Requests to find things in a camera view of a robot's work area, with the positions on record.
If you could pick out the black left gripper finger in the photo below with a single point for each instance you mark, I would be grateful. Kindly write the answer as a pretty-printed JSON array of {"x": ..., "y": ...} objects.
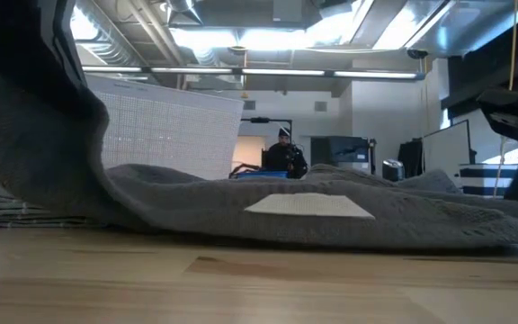
[{"x": 11, "y": 36}]

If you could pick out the dark grey checked towel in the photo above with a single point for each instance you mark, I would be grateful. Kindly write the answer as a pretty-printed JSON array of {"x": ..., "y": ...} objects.
[{"x": 7, "y": 211}]

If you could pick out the plain grey towel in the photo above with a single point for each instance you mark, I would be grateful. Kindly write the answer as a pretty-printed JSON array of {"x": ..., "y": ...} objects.
[{"x": 241, "y": 225}]

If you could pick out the white striped shelf unit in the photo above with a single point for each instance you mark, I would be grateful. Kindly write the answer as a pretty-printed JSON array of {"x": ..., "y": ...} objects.
[{"x": 484, "y": 173}]

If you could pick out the black overhead beam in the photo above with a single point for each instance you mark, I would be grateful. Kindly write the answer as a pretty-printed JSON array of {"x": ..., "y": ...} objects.
[{"x": 475, "y": 76}]

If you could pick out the white board panel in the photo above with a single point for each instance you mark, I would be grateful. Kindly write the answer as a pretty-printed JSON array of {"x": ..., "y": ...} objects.
[{"x": 445, "y": 148}]

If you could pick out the black hanging garment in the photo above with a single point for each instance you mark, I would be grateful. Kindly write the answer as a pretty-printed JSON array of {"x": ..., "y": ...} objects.
[{"x": 411, "y": 157}]

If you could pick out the silver trash can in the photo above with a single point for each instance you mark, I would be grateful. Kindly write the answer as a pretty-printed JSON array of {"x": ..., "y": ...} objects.
[{"x": 393, "y": 171}]

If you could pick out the black cabinet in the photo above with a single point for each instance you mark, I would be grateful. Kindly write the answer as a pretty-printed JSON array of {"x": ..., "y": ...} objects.
[{"x": 340, "y": 153}]

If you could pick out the long ceiling light strip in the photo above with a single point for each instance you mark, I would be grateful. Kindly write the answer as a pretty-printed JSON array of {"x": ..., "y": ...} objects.
[{"x": 286, "y": 72}]

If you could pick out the person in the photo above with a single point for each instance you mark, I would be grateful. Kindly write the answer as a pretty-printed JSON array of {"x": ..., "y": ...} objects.
[{"x": 283, "y": 157}]

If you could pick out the grey ceiling unit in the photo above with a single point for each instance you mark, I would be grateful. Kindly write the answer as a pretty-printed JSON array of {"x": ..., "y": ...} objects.
[{"x": 295, "y": 9}]

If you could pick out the blue bin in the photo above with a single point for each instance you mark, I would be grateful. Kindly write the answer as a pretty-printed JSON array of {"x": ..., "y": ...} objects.
[{"x": 263, "y": 174}]

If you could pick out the corrugated silver ceiling duct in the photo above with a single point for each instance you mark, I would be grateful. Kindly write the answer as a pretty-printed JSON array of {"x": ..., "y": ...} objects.
[{"x": 106, "y": 40}]

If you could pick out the shiny metal duct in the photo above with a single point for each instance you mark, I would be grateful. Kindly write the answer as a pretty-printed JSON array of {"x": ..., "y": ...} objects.
[{"x": 466, "y": 22}]

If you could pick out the black dome camera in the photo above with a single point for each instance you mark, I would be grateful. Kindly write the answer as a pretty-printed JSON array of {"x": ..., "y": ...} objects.
[{"x": 417, "y": 54}]

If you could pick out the grey wall vent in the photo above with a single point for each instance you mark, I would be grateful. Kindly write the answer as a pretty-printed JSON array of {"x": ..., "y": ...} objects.
[
  {"x": 321, "y": 106},
  {"x": 249, "y": 105}
]

